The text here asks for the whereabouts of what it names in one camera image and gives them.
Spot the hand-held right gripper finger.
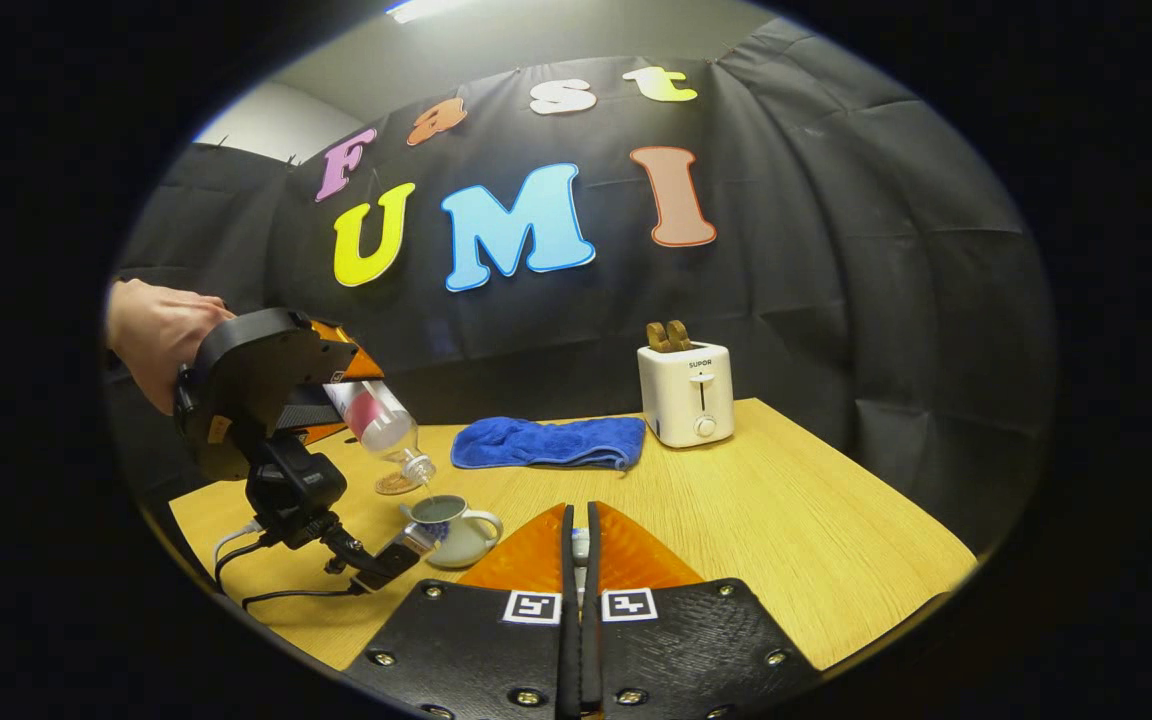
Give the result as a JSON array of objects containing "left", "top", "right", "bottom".
[
  {"left": 341, "top": 502, "right": 582, "bottom": 720},
  {"left": 581, "top": 500, "right": 822, "bottom": 720}
]

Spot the clear pink-label water bottle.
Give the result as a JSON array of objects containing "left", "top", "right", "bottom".
[{"left": 324, "top": 380, "right": 437, "bottom": 488}]

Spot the white blue-patterned teacup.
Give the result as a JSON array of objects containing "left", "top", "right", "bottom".
[{"left": 399, "top": 494, "right": 505, "bottom": 570}]

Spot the blue towel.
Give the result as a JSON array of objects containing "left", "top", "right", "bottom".
[{"left": 450, "top": 415, "right": 647, "bottom": 472}]

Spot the white toaster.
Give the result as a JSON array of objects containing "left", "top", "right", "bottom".
[{"left": 636, "top": 342, "right": 736, "bottom": 449}]

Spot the ceiling light panel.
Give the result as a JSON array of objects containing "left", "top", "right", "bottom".
[{"left": 386, "top": 0, "right": 477, "bottom": 23}]

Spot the black backdrop cloth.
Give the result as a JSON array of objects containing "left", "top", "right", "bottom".
[{"left": 106, "top": 18, "right": 1057, "bottom": 561}]

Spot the black cable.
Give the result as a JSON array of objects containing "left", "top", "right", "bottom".
[
  {"left": 239, "top": 510, "right": 437, "bottom": 613},
  {"left": 214, "top": 538, "right": 272, "bottom": 593}
]

